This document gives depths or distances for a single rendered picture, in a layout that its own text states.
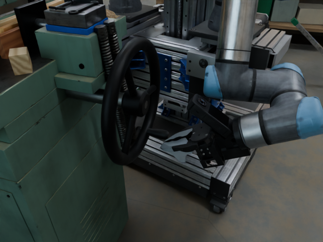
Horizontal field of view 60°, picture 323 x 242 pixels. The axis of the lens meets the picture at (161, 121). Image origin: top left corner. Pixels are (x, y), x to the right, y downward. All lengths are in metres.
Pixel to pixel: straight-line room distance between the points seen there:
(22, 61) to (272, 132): 0.50
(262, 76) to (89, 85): 0.37
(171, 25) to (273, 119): 0.85
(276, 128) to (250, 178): 1.07
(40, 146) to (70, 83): 0.16
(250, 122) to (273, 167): 1.16
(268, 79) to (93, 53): 0.37
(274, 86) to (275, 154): 1.21
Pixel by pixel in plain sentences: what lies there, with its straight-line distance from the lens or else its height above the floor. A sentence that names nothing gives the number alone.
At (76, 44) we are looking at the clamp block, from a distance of 0.62.
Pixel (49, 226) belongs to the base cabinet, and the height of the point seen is 0.52.
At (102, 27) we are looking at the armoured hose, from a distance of 0.62.
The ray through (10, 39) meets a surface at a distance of 0.72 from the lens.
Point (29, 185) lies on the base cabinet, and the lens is 0.69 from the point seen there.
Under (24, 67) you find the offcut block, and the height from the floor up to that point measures 0.91.
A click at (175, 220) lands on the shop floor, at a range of 1.40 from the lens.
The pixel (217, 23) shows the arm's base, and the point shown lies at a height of 0.85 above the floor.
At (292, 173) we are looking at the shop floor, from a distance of 1.75.
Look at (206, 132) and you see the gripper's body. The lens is 0.63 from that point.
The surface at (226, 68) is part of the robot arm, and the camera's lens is 0.63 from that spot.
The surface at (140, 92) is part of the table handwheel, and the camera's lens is 0.62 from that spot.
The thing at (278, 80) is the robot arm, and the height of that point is 0.87.
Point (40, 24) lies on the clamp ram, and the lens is 0.74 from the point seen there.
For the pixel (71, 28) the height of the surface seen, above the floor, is 0.97.
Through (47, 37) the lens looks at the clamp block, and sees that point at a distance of 0.66.
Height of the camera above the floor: 1.15
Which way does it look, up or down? 36 degrees down
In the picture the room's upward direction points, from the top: straight up
